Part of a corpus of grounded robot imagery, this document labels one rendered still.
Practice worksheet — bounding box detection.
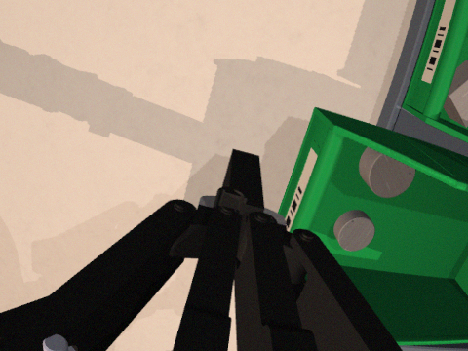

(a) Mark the green open-front bin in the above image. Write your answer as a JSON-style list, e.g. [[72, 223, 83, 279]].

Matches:
[[402, 0, 468, 143], [278, 107, 468, 345]]

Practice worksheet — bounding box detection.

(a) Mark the beige block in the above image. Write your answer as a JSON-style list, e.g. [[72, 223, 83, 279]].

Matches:
[[444, 60, 468, 128]]

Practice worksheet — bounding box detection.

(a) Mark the grey storage shelf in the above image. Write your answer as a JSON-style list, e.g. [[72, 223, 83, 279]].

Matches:
[[376, 0, 468, 351]]

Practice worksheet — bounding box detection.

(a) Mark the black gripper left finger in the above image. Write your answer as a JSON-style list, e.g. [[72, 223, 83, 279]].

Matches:
[[0, 149, 248, 351]]

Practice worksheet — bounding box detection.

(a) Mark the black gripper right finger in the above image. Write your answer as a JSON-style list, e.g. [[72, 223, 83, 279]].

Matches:
[[234, 152, 403, 351]]

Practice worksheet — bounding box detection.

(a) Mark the grey metal disc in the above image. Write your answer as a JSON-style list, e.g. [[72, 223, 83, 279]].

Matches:
[[359, 147, 416, 198], [333, 210, 375, 252]]

